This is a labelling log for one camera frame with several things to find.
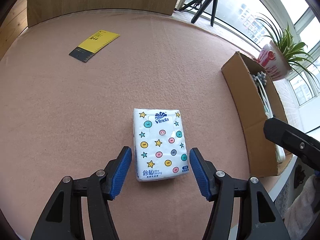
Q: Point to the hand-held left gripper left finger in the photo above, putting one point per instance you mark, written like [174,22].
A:
[122,170]

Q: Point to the white red plant pot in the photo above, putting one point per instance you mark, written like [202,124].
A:
[272,62]

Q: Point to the person's right hand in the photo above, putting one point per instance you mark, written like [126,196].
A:
[302,205]

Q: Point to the patterned white tissue pack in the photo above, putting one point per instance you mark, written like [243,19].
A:
[160,150]

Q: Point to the pine wood panel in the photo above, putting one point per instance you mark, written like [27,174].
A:
[12,25]

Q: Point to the yellow black ruler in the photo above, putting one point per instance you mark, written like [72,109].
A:
[97,42]

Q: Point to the green spider plant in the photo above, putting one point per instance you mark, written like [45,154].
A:
[285,42]

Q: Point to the white flexible massager grey knobs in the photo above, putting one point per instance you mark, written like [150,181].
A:
[258,76]

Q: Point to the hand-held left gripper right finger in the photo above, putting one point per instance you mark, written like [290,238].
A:
[198,172]

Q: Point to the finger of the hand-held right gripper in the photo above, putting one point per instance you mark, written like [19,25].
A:
[282,132]

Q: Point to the brown cardboard box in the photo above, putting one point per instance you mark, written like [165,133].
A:
[250,120]

